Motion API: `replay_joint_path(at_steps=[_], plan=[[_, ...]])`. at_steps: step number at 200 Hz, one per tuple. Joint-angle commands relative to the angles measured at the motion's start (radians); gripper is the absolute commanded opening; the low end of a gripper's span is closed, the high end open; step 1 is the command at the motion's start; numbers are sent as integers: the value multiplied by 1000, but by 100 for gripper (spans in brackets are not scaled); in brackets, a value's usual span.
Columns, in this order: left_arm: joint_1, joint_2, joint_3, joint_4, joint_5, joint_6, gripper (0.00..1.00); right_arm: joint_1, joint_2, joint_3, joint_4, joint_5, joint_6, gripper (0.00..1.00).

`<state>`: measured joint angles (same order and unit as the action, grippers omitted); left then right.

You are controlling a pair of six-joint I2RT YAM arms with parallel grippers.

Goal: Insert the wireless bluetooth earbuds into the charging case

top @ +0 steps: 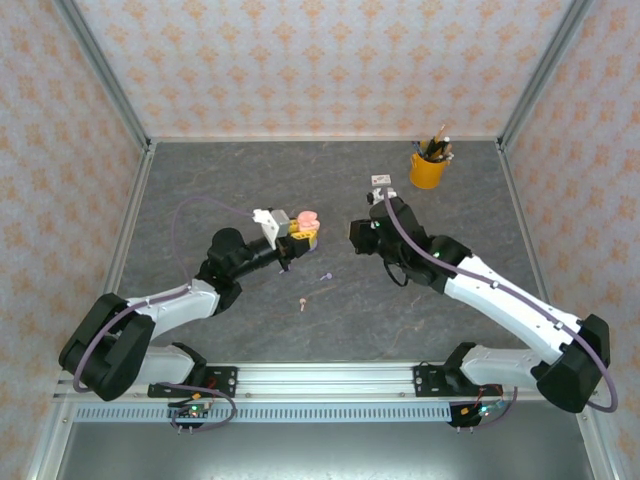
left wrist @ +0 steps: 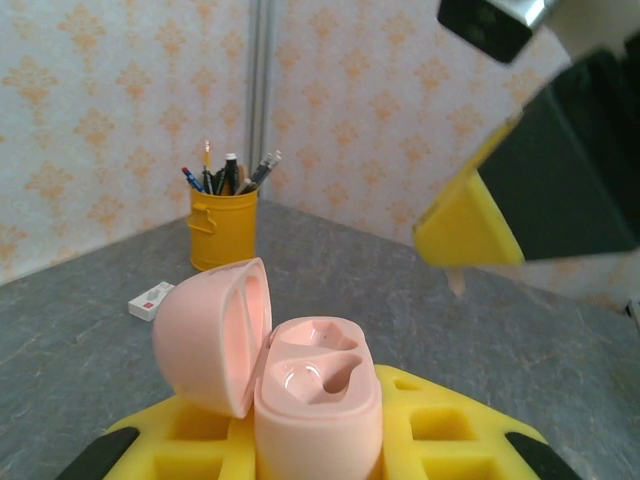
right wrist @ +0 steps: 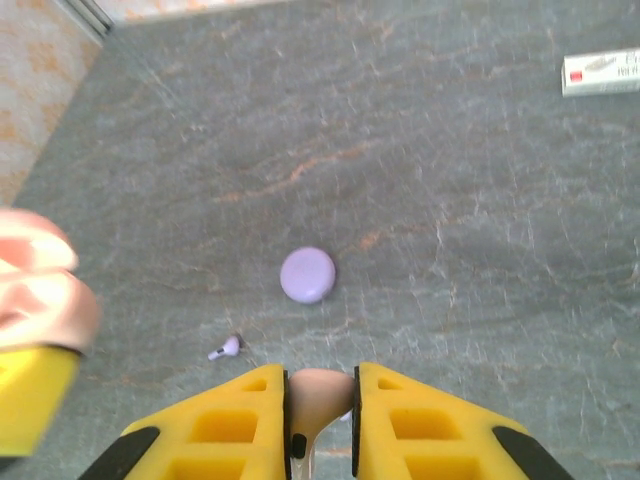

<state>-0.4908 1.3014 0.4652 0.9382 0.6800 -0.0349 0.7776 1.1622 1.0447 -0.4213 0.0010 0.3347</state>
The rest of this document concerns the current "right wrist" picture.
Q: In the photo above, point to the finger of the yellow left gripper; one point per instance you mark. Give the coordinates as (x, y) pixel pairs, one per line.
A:
(30, 395)

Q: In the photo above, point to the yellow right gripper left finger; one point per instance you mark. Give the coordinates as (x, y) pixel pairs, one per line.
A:
(220, 425)

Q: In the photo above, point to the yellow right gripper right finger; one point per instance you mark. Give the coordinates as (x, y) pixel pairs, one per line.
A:
(425, 430)

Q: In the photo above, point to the pink round earbud case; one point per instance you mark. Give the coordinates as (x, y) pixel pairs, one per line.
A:
(40, 300)

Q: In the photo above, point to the purple round earbud case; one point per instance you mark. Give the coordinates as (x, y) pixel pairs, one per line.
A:
(307, 275)

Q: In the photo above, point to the small white eraser box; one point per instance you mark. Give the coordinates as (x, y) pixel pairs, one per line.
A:
(600, 72)

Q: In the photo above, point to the aluminium corner post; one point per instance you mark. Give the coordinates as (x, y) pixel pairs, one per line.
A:
(92, 15)

